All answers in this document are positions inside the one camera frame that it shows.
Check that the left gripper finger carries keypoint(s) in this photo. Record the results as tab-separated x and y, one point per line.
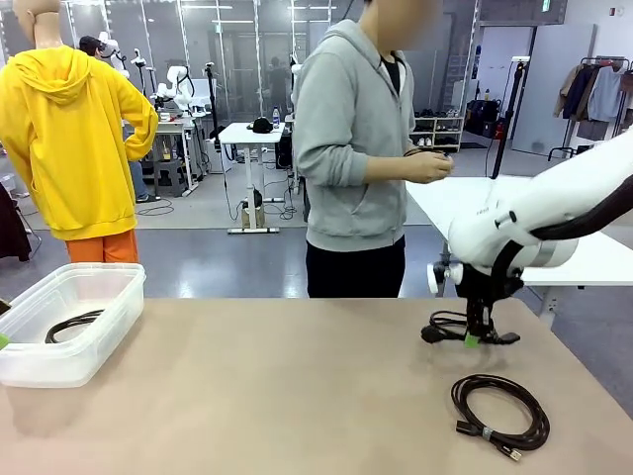
4	342
3	308

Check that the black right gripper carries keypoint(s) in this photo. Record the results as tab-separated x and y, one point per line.
475	284

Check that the white lab robot arm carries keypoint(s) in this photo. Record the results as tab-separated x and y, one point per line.
175	79

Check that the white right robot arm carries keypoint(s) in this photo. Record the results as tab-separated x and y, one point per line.
544	198

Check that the person right forearm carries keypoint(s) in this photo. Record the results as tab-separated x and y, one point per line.
366	170

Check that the person left hand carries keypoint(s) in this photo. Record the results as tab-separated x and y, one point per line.
449	165

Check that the person right hand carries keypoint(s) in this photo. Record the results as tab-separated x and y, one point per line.
425	169

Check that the clear plastic storage container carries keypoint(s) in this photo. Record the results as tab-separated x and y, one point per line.
74	366

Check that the dark hanging garment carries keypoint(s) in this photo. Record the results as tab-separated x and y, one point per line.
12	227

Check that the orange trousers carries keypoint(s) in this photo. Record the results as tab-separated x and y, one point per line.
104	247

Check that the white table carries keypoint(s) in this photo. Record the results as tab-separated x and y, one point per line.
445	198

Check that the person in grey shirt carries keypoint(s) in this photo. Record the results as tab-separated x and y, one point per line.
356	272

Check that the mannequin in yellow hoodie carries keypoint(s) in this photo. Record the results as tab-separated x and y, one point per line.
74	148

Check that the red fire extinguisher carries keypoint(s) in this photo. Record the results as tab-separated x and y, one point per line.
499	131

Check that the wooden shoe rack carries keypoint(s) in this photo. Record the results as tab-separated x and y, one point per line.
435	132

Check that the black backpack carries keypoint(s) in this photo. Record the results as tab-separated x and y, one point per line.
482	116

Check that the person in grey hoodie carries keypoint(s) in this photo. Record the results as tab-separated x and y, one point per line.
346	123

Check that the tan hanging coat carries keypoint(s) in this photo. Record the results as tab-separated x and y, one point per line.
564	94

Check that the white lab workbench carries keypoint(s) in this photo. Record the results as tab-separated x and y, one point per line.
173	123

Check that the navy hanging jacket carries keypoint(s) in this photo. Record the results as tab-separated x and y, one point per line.
578	94

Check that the pale blue hanging shirt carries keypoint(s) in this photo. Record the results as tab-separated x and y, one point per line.
605	94

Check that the black computer tower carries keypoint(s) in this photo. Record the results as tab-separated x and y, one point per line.
284	151

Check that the black t-shirt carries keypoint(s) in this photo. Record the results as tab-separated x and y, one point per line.
393	74

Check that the beige mannequin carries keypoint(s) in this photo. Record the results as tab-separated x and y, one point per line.
39	25

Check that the white standing desk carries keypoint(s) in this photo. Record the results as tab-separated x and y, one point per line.
232	132

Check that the black tripod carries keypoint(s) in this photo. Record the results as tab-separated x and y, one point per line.
213	109

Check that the black clothes rack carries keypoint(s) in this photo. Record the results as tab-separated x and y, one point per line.
588	60

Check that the clear water bottle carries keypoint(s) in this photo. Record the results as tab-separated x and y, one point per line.
276	119

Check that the black cap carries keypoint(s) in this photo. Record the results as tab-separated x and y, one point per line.
261	126

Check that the blurred person head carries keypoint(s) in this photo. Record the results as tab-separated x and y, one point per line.
395	25

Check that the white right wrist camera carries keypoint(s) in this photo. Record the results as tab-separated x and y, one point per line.
437	277

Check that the black camera stand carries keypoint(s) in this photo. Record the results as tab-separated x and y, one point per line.
501	153

